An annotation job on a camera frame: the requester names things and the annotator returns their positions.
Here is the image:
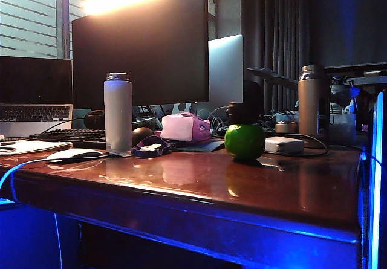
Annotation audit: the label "pink tissue pouch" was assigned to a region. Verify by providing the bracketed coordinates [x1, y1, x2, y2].
[159, 112, 212, 143]

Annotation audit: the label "black adapter cable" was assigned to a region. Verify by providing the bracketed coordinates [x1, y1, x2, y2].
[282, 133, 330, 158]

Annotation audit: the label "purple strap loop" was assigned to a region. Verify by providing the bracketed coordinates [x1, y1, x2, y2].
[131, 134, 171, 159]

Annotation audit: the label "black desk shelf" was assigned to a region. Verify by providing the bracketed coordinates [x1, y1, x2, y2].
[324, 61, 387, 86]

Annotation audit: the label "black keyboard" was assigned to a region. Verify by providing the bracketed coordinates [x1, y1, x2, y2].
[25, 128, 107, 150]

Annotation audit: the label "tangled white cables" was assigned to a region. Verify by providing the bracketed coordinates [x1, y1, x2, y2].
[207, 105, 229, 138]

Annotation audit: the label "large black monitor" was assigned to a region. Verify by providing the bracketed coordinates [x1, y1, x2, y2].
[71, 0, 210, 110]

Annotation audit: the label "clear plastic container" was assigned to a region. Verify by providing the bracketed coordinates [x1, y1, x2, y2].
[328, 111, 358, 145]

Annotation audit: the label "white window blinds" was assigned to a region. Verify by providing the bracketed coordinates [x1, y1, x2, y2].
[0, 0, 59, 59]

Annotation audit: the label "white notebook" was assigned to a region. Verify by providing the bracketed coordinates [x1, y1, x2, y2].
[0, 138, 74, 157]

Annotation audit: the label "blue lit vertical panel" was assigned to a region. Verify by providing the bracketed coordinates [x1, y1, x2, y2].
[367, 90, 387, 269]

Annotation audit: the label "silver laptop lid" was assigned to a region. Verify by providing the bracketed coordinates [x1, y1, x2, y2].
[208, 34, 245, 110]

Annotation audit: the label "white thermos bottle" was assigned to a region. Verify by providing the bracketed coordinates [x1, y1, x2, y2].
[103, 71, 134, 157]

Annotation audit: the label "grey metal thermos bottle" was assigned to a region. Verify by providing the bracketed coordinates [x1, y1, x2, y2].
[298, 64, 330, 140]

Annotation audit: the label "green apple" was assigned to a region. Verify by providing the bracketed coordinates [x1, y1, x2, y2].
[224, 123, 267, 162]

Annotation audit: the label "silver open laptop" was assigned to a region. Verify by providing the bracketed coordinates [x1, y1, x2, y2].
[0, 55, 74, 138]

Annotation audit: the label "white computer mouse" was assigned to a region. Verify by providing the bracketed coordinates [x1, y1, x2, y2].
[46, 147, 103, 164]

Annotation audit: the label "dark round ball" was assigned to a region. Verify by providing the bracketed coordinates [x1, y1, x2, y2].
[132, 126, 155, 146]

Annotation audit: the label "black round speaker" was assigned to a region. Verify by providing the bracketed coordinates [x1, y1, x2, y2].
[83, 109, 106, 130]

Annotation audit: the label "white charging cable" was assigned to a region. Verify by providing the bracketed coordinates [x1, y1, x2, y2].
[0, 152, 112, 193]

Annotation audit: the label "white power adapter brick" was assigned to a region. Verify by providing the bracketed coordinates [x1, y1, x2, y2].
[264, 136, 305, 155]

